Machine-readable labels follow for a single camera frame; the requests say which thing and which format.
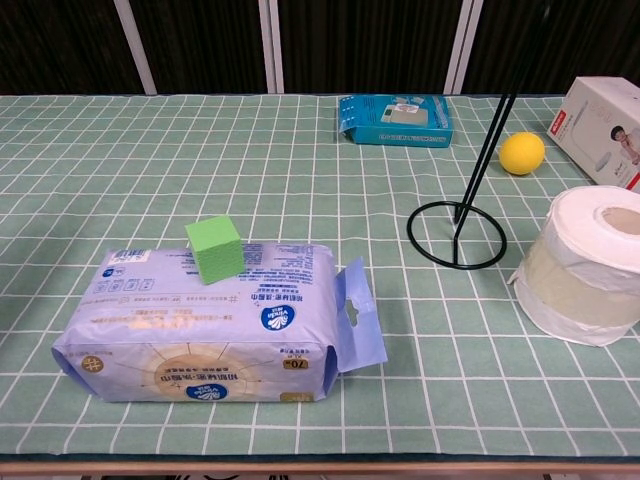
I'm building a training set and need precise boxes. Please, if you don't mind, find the white toilet paper roll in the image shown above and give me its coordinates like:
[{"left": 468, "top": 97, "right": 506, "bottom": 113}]
[{"left": 507, "top": 185, "right": 640, "bottom": 347}]

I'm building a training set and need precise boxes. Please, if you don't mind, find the green grid cutting mat table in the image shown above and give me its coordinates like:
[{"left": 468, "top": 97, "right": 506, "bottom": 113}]
[{"left": 0, "top": 93, "right": 640, "bottom": 457}]

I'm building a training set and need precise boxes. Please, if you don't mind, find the green cube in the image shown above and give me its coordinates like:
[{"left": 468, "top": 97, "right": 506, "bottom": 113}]
[{"left": 184, "top": 214, "right": 246, "bottom": 286}]

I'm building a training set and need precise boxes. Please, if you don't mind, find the blue flat carton box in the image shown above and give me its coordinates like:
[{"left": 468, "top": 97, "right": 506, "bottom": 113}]
[{"left": 338, "top": 93, "right": 455, "bottom": 147}]

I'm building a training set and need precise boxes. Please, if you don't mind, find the blue wipes pack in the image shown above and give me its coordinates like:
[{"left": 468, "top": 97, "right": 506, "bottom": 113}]
[{"left": 51, "top": 242, "right": 390, "bottom": 405}]

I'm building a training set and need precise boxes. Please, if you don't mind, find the dark partition panel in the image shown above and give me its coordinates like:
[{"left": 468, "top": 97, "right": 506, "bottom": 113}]
[
  {"left": 462, "top": 0, "right": 640, "bottom": 96},
  {"left": 269, "top": 0, "right": 484, "bottom": 96},
  {"left": 113, "top": 0, "right": 277, "bottom": 95},
  {"left": 0, "top": 0, "right": 157, "bottom": 96}
]

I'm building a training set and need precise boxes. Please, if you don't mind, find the yellow ball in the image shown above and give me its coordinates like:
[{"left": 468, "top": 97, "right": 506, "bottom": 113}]
[{"left": 498, "top": 132, "right": 546, "bottom": 176}]

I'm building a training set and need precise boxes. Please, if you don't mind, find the white carton box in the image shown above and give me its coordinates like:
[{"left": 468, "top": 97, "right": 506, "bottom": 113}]
[{"left": 545, "top": 76, "right": 640, "bottom": 195}]

